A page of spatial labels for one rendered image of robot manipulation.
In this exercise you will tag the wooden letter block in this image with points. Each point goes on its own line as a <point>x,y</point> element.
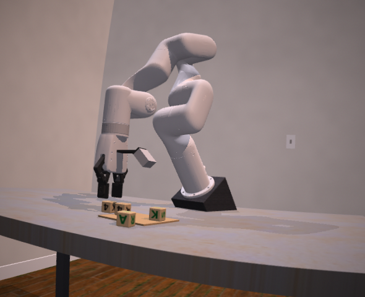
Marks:
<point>125,218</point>
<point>108,206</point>
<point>122,206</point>
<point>157,214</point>

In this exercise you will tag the tan flat mat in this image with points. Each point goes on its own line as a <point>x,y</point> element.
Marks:
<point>141,219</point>

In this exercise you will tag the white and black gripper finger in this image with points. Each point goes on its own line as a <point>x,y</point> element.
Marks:
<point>117,184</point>
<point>103,185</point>

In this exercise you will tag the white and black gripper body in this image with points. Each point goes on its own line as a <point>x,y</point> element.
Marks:
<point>108,144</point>

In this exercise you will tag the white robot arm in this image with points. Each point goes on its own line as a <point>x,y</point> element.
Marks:
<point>169,123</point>

